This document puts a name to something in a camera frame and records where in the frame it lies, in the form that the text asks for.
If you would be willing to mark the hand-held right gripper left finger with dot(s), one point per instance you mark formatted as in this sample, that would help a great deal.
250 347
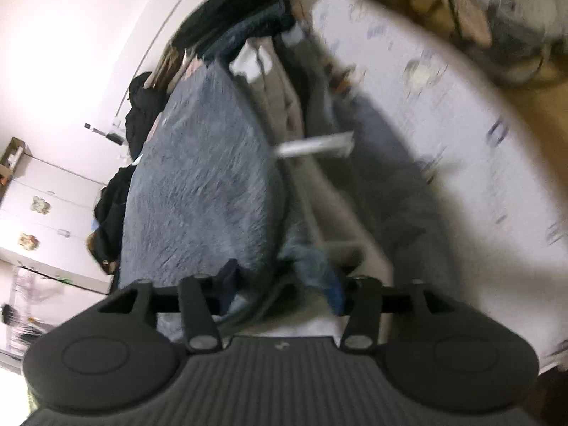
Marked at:
228 282

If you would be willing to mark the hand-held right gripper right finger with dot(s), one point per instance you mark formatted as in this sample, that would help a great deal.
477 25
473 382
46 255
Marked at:
337 297

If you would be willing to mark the grey fluffy fleece cloth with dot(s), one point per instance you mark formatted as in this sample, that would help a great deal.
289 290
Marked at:
199 177

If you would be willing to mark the pile of black clothes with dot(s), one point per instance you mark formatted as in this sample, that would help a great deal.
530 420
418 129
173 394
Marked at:
111 204

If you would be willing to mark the brown fur-lined coat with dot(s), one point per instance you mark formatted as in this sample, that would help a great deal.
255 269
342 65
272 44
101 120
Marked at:
101 255

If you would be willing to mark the white metal bar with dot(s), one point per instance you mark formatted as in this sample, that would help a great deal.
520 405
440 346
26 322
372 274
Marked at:
315 145

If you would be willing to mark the white wardrobe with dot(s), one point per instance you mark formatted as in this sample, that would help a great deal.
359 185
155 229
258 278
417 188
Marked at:
66 230

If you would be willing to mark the white printed mattress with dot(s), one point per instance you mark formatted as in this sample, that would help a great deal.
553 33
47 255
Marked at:
443 142

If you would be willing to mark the black puffy jacket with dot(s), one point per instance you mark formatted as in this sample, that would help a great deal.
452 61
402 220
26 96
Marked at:
142 111

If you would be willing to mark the clear bottle with black cap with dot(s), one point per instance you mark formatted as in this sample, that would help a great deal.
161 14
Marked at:
96 128

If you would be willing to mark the cartoon mouse sticker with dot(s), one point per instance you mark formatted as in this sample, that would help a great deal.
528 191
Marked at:
27 240
41 204

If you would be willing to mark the folded brown blanket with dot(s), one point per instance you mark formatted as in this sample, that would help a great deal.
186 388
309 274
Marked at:
166 69

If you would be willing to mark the small open cardboard box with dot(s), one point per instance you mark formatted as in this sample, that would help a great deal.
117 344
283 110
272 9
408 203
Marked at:
13 155

